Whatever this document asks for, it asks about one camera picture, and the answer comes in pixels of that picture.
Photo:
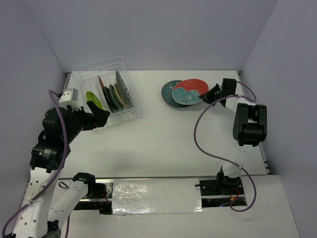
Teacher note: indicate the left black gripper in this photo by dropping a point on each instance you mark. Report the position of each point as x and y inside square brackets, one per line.
[98, 119]

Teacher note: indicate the silver foil tape patch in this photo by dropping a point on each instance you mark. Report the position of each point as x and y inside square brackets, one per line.
[156, 196]

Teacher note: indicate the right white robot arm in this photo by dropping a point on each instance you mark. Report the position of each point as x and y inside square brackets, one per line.
[249, 127]

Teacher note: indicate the beige plate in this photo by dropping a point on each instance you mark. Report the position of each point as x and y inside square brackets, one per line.
[120, 96]

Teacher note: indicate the blue blossom plate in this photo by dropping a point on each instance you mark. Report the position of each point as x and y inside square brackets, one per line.
[167, 93]

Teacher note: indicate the dark patterned plate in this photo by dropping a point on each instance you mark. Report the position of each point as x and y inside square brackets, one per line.
[123, 89]

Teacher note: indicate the lime green plate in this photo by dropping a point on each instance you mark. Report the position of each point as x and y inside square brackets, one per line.
[90, 96]

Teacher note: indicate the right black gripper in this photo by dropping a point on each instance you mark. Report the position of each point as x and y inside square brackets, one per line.
[208, 96]

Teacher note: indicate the red floral plate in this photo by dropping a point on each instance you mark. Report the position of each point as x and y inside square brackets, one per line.
[196, 85]

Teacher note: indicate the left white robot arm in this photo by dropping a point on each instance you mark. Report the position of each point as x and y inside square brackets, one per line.
[37, 217]

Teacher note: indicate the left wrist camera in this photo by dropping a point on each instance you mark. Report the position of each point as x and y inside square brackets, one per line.
[69, 98]

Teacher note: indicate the white wire dish rack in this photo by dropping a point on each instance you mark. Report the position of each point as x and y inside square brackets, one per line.
[108, 84]

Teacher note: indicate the white pink plate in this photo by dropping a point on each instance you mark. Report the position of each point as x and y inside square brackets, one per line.
[104, 93]

